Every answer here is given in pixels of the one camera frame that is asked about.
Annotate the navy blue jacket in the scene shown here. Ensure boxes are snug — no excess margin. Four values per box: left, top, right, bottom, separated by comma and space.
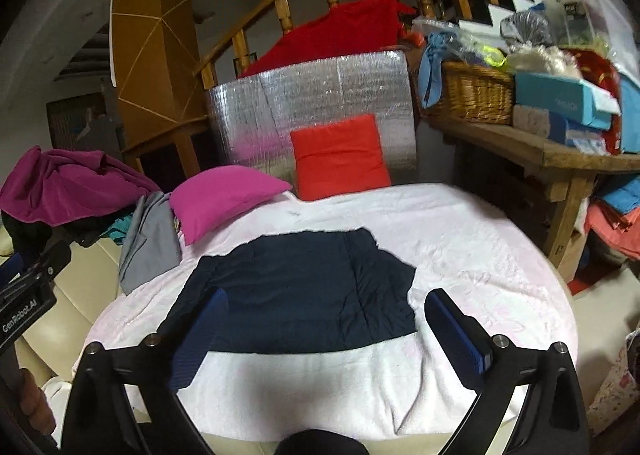
158, 229, 416, 355

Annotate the person's left hand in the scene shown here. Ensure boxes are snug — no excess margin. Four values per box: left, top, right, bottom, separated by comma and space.
20, 368, 56, 435

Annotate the cream leather sofa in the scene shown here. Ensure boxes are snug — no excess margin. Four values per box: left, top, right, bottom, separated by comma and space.
15, 215, 122, 386

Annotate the purple magenta garment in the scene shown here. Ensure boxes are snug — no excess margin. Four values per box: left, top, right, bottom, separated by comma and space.
1, 146, 160, 226

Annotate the teal garment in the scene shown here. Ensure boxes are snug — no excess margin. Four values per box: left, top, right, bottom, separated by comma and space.
100, 214, 132, 246

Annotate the grey garment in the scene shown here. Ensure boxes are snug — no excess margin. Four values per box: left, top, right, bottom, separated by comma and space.
118, 192, 182, 295

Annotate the white pink bed blanket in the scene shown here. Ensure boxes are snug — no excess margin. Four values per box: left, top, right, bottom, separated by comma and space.
85, 184, 578, 442

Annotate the magenta pillow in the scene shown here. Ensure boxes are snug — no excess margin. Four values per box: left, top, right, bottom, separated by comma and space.
169, 164, 292, 246

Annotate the orange folded cloth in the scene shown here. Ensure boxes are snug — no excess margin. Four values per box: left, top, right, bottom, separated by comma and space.
585, 200, 640, 260

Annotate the blue folded cloth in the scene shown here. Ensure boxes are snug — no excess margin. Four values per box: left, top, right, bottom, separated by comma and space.
596, 174, 640, 214

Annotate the brown wooden column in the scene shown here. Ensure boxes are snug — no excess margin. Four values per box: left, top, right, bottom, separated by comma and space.
110, 0, 208, 176

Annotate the wooden side table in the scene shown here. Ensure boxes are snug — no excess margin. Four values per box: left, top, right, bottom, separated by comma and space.
428, 116, 639, 267

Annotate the silver foil insulation board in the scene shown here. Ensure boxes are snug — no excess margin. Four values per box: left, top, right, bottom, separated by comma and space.
208, 50, 418, 184

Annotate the light blue tissue box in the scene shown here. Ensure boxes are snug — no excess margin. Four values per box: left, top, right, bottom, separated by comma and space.
514, 72, 622, 130

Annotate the red cushion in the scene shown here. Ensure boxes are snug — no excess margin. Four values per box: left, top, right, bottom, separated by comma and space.
290, 114, 392, 201

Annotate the wicker basket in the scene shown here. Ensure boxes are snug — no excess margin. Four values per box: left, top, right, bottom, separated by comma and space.
421, 60, 514, 126

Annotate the blue cloth in basket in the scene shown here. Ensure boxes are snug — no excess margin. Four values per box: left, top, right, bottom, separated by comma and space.
416, 31, 483, 109

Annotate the red cloth on railing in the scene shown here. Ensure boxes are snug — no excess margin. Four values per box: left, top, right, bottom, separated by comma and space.
241, 0, 418, 78

